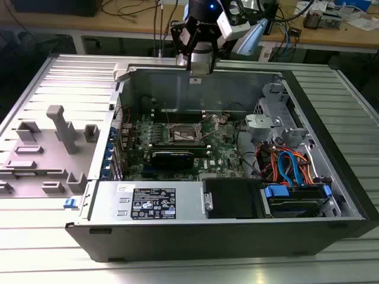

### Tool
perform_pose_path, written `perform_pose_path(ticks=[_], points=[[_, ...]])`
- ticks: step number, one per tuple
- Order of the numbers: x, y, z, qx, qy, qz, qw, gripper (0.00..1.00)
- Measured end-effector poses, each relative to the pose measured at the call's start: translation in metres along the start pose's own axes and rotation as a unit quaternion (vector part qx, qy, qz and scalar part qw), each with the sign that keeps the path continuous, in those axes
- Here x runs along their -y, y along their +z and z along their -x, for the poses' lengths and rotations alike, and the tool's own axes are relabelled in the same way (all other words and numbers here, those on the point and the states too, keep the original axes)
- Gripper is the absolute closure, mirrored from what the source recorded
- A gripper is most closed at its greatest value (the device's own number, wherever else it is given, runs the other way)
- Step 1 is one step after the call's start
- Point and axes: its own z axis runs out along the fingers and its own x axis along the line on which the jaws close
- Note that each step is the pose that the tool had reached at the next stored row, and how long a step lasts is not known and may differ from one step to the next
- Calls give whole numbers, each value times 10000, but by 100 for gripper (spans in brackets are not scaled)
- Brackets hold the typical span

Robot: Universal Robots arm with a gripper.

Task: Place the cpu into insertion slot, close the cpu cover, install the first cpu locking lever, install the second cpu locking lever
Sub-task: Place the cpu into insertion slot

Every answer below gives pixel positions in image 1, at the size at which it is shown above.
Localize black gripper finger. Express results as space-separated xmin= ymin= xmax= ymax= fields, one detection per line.
xmin=204 ymin=29 xmax=221 ymax=74
xmin=171 ymin=20 xmax=196 ymax=70

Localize black RAM slot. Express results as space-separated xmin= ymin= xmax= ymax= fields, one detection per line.
xmin=151 ymin=114 xmax=207 ymax=122
xmin=151 ymin=108 xmax=207 ymax=116

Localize CPU socket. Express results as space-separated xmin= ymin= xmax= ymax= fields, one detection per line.
xmin=168 ymin=122 xmax=205 ymax=144

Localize black drive bay cover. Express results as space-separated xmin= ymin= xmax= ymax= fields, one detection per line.
xmin=203 ymin=178 xmax=266 ymax=220

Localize white printed label sheet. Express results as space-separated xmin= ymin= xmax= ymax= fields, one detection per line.
xmin=260 ymin=41 xmax=274 ymax=62

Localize black upright box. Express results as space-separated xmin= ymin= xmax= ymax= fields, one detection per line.
xmin=265 ymin=0 xmax=280 ymax=36

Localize copper coil transformer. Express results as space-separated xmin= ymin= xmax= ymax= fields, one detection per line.
xmin=303 ymin=8 xmax=322 ymax=30

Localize white printed card box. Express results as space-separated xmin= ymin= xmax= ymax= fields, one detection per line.
xmin=296 ymin=0 xmax=326 ymax=14

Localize installed RAM stick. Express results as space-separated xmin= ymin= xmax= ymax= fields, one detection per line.
xmin=143 ymin=147 xmax=211 ymax=157

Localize green motherboard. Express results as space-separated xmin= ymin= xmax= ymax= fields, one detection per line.
xmin=121 ymin=111 xmax=246 ymax=181

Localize wooden desk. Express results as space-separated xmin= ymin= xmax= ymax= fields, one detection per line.
xmin=0 ymin=0 xmax=379 ymax=54

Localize silver metal drive cage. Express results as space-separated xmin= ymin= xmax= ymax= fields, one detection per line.
xmin=245 ymin=82 xmax=314 ymax=149

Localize grey electronic device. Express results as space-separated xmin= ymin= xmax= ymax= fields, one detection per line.
xmin=321 ymin=11 xmax=344 ymax=30

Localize black monitor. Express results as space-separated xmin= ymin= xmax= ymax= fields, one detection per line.
xmin=11 ymin=0 xmax=103 ymax=17

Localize black graphics card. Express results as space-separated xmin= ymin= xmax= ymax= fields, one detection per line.
xmin=150 ymin=150 xmax=195 ymax=169

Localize blue expansion card retainer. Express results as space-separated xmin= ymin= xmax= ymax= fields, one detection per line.
xmin=100 ymin=127 xmax=117 ymax=181

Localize clear plastic bag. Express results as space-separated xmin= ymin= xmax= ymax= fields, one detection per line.
xmin=337 ymin=0 xmax=371 ymax=12

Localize white paper sheet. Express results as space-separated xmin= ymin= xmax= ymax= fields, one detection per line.
xmin=346 ymin=16 xmax=379 ymax=32

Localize silver power supply unit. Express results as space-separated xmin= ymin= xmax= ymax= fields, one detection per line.
xmin=88 ymin=180 xmax=208 ymax=221

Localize black printed rating label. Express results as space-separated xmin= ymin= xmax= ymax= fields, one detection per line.
xmin=131 ymin=187 xmax=177 ymax=220

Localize hard disk in blue carrier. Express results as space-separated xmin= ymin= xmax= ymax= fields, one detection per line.
xmin=259 ymin=183 xmax=332 ymax=218

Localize grey parts rack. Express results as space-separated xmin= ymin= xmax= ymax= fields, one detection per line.
xmin=0 ymin=105 xmax=100 ymax=198

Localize black open PC case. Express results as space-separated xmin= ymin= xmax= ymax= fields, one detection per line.
xmin=64 ymin=60 xmax=379 ymax=263

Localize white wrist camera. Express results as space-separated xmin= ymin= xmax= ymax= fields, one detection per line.
xmin=217 ymin=8 xmax=252 ymax=41

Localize dangling USB cable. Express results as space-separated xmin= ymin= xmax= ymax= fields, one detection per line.
xmin=152 ymin=0 xmax=166 ymax=59

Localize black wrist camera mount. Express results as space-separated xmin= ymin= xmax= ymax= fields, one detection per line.
xmin=229 ymin=0 xmax=247 ymax=17

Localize blue hanging cable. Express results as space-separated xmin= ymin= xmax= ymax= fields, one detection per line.
xmin=278 ymin=22 xmax=293 ymax=57

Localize thin red wire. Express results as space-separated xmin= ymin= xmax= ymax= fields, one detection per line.
xmin=117 ymin=106 xmax=131 ymax=127

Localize thin black wire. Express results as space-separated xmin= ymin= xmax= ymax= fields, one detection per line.
xmin=235 ymin=122 xmax=264 ymax=180

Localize red orange wire bundle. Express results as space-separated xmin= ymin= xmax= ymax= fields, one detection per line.
xmin=255 ymin=141 xmax=281 ymax=181

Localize blue flat wire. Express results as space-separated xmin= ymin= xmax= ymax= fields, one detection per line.
xmin=278 ymin=150 xmax=306 ymax=187

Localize silver metal bracket handle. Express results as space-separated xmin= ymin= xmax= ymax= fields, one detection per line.
xmin=203 ymin=191 xmax=214 ymax=211

